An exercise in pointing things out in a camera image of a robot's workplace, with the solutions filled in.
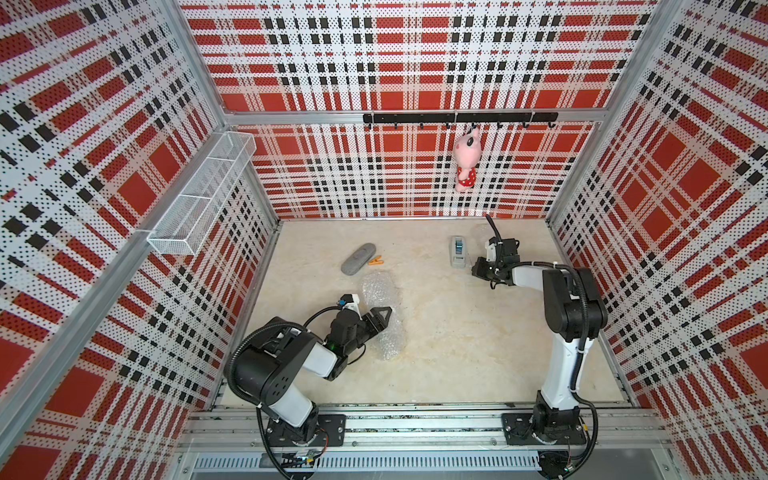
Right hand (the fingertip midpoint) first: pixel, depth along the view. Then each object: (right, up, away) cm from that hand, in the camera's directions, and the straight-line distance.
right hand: (476, 265), depth 105 cm
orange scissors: (-36, +1, +3) cm, 36 cm away
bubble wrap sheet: (-34, -7, -14) cm, 37 cm away
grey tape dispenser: (-6, +5, +3) cm, 8 cm away
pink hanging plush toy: (-7, +36, -14) cm, 39 cm away
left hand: (-30, -14, -14) cm, 36 cm away
